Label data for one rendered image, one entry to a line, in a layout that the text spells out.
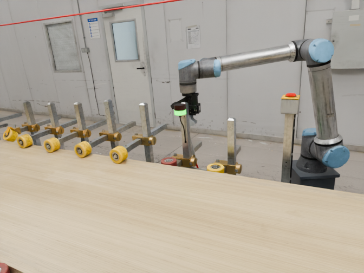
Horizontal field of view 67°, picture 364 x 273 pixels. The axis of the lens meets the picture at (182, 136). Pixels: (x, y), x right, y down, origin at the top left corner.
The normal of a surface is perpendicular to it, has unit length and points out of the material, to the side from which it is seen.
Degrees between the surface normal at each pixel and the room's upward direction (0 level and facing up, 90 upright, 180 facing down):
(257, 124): 90
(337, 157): 95
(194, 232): 0
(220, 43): 90
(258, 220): 0
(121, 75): 90
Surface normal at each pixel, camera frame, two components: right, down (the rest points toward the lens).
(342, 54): -0.50, 0.33
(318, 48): 0.04, 0.21
